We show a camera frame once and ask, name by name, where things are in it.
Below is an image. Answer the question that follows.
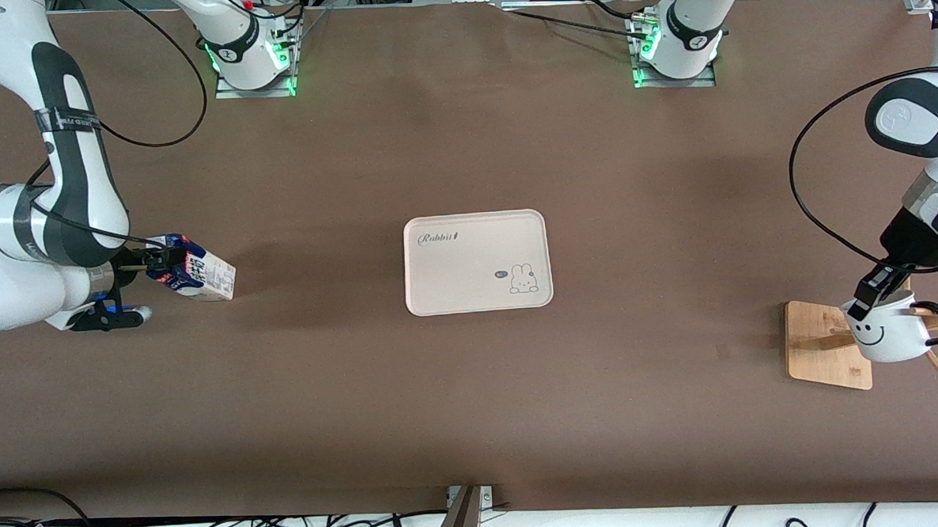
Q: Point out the blue white milk carton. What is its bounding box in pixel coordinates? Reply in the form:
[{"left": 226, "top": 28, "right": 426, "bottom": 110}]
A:
[{"left": 145, "top": 230, "right": 238, "bottom": 306}]

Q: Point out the white smiley face cup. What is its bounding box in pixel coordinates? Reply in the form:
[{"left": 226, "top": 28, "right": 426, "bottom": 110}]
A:
[{"left": 838, "top": 290, "right": 938, "bottom": 367}]

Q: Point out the beige rabbit print tray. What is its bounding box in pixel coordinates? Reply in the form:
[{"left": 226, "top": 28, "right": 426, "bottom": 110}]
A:
[{"left": 401, "top": 207, "right": 555, "bottom": 318}]

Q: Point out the wooden mug tree stand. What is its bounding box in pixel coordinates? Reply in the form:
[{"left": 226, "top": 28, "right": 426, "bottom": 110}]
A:
[{"left": 783, "top": 294, "right": 938, "bottom": 395}]

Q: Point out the brown table cover sheet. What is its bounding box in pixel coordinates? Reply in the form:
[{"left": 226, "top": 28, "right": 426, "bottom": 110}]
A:
[{"left": 0, "top": 0, "right": 938, "bottom": 527}]

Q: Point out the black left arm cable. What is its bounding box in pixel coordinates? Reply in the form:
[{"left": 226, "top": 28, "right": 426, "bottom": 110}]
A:
[{"left": 747, "top": 0, "right": 938, "bottom": 271}]

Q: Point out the aluminium mount post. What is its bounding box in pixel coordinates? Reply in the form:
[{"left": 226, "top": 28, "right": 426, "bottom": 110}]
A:
[{"left": 427, "top": 483, "right": 497, "bottom": 527}]

